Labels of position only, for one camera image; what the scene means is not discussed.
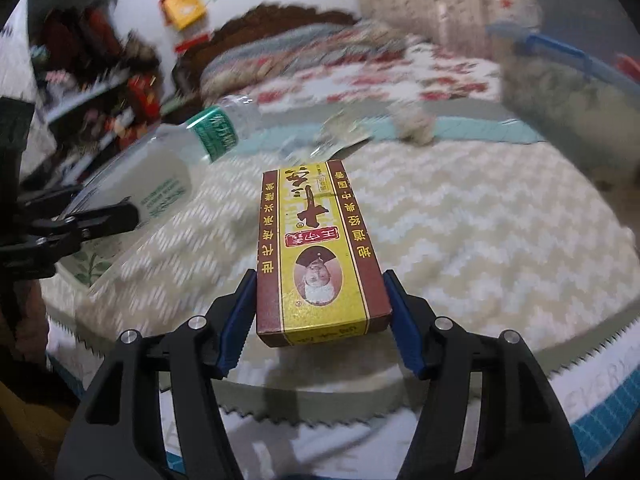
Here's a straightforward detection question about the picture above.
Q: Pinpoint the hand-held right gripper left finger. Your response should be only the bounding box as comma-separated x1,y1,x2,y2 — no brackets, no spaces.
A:
57,269,259,480

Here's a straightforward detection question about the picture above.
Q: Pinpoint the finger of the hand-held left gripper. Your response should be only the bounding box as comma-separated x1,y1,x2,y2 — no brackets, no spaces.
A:
17,185,89,222
0,202,141,282

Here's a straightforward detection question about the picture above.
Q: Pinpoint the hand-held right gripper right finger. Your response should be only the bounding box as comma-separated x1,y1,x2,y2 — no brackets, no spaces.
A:
382,269,586,480

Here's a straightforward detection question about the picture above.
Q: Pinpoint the yellow and brown carton box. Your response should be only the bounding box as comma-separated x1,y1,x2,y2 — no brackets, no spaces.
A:
256,159,392,349

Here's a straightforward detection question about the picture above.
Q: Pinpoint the clear plastic bottle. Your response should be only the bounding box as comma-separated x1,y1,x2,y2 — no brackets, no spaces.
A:
65,94,262,261

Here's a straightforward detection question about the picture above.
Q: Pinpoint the clear bin with blue rim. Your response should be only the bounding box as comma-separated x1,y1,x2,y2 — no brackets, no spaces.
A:
486,22,640,187

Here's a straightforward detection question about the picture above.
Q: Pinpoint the cluttered shelf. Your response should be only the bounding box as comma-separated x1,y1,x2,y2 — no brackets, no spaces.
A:
20,0,167,181

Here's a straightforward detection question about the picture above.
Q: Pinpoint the crumpled clear plastic wrapper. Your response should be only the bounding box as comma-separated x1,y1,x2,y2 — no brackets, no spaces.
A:
282,112,374,161

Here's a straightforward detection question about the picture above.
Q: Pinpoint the crumpled white tissue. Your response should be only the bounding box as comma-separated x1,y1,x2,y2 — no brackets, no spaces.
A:
392,105,437,147

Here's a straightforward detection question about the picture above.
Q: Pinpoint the yellow cardboard box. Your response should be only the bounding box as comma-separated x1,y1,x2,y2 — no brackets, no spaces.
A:
159,0,209,31

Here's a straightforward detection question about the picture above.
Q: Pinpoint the clear cup with red print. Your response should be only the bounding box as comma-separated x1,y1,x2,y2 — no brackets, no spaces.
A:
492,0,544,29

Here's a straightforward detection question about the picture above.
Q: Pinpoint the dark wooden bed frame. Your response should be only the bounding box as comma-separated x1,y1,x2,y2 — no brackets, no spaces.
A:
172,2,362,104

